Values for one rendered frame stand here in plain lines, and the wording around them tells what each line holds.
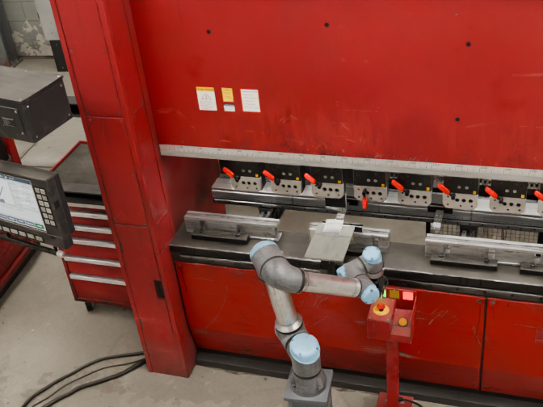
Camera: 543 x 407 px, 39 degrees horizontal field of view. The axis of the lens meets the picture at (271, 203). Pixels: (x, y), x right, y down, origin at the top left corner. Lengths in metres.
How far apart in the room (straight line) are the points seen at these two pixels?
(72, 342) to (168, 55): 2.10
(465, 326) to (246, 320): 1.13
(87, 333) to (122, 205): 1.34
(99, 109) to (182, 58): 0.43
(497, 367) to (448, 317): 0.37
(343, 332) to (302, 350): 0.91
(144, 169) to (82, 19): 0.75
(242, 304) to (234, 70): 1.28
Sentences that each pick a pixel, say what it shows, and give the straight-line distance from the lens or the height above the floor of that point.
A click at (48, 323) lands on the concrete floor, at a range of 5.09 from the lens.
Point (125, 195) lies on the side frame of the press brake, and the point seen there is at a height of 1.23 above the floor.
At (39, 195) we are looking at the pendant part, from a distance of 3.33.
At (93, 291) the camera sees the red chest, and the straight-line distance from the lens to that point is 4.85.
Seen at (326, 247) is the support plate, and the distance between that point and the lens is 3.57.
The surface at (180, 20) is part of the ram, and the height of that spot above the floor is 2.03.
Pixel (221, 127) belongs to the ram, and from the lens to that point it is 3.56.
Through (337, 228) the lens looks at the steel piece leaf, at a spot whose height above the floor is 1.00.
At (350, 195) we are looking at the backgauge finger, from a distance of 3.84.
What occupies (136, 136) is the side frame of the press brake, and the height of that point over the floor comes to 1.55.
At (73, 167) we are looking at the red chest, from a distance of 4.60.
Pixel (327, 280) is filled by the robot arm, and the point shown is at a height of 1.30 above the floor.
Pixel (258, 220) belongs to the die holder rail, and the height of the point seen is 0.97.
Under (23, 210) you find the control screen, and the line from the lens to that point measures 3.49.
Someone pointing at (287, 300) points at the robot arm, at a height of 1.16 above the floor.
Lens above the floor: 3.17
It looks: 34 degrees down
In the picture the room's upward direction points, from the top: 7 degrees counter-clockwise
